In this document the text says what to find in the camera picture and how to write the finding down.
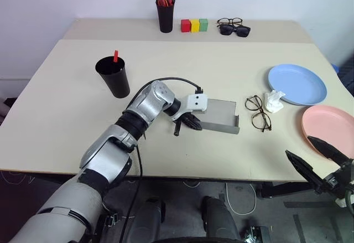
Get black cup holding many markers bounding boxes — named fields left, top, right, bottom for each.
left=156, top=2, right=175, bottom=34

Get crumpled white tissue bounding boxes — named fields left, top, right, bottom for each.
left=264, top=90, right=286, bottom=114

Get dark rounded shape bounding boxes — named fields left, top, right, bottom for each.
left=129, top=197, right=167, bottom=243
left=201, top=195, right=241, bottom=243

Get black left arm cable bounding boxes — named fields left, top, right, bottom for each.
left=120, top=76, right=204, bottom=243

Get tortoiseshell glasses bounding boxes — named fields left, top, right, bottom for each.
left=216, top=17, right=244, bottom=28
left=244, top=95, right=273, bottom=133

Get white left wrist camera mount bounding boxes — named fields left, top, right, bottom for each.
left=171, top=92, right=209, bottom=122

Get white floor cable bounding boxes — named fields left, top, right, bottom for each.
left=225, top=181, right=257, bottom=215

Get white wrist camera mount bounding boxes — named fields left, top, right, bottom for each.
left=171, top=92, right=209, bottom=122
left=334, top=195, right=354, bottom=208

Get blue plate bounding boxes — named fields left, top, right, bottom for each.
left=267, top=64, right=328, bottom=107

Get black table frame bar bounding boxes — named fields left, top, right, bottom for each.
left=261, top=180, right=316, bottom=199

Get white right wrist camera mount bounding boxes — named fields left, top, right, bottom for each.
left=334, top=195, right=354, bottom=208

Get black sunglasses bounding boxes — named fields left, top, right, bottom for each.
left=218, top=24, right=252, bottom=38

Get pink plate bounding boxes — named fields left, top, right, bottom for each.
left=301, top=105, right=354, bottom=161

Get black mesh chair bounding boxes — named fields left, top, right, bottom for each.
left=338, top=59, right=354, bottom=96

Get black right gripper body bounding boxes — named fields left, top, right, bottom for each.
left=314, top=158, right=354, bottom=199

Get metal bracket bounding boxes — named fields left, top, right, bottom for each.
left=242, top=225, right=270, bottom=243

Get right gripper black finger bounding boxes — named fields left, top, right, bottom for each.
left=285, top=149, right=324, bottom=190
left=307, top=136, right=349, bottom=167

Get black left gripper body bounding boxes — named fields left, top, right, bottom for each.
left=179, top=112, right=195, bottom=126

